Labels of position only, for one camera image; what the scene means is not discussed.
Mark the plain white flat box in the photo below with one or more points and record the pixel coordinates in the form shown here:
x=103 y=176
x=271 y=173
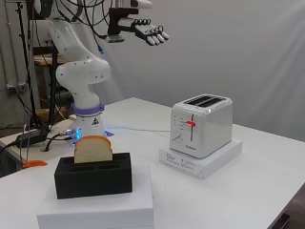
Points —
x=101 y=210

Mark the black stand pole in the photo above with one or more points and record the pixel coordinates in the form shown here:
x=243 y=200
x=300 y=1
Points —
x=25 y=57

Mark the steel toaster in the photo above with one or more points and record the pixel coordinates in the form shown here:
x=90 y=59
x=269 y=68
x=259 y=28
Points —
x=203 y=127

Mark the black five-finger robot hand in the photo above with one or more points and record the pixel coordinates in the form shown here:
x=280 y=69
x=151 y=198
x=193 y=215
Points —
x=144 y=31

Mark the wooden shelf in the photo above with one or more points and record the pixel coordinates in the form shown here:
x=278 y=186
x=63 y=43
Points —
x=44 y=58

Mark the white flat box with print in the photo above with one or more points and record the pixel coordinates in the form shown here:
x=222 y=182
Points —
x=206 y=165

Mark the black power adapter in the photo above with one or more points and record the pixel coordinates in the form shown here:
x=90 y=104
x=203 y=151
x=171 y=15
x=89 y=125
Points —
x=31 y=136

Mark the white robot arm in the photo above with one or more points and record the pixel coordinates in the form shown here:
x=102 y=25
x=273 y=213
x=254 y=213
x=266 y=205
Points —
x=84 y=73

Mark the grey wall outlet box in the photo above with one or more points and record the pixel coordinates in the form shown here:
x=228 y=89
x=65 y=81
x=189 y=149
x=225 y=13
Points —
x=16 y=87

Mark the black foam block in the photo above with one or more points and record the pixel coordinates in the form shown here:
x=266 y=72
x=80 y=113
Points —
x=95 y=181

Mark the white backdrop sheet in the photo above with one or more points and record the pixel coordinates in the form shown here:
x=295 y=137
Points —
x=241 y=51

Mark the bread slice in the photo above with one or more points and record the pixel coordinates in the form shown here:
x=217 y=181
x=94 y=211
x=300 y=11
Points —
x=93 y=149

